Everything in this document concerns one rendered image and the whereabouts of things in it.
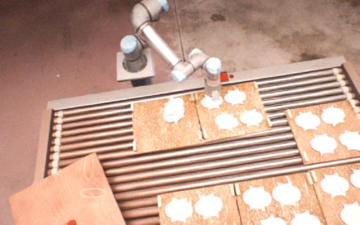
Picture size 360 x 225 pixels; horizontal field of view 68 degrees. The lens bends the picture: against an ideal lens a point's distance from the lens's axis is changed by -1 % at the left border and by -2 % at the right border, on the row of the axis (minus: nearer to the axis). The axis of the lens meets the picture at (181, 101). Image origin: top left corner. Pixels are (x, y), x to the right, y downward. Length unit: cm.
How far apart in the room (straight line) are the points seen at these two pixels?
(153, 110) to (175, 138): 24
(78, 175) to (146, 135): 44
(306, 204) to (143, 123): 102
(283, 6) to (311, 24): 43
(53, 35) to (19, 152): 160
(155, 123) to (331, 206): 106
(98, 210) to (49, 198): 28
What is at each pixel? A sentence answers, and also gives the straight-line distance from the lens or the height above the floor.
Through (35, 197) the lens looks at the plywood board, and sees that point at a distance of 167.
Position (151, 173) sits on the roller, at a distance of 159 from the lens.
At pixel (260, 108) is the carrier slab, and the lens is 174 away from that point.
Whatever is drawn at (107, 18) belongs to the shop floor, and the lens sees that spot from 382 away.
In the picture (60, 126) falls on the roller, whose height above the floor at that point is 92.
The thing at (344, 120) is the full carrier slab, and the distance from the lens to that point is 186.
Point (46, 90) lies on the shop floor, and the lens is 339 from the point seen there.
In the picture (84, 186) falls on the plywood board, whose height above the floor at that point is 104.
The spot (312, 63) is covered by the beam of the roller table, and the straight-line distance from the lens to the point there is 206.
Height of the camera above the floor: 244
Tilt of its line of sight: 60 degrees down
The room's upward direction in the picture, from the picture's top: 9 degrees counter-clockwise
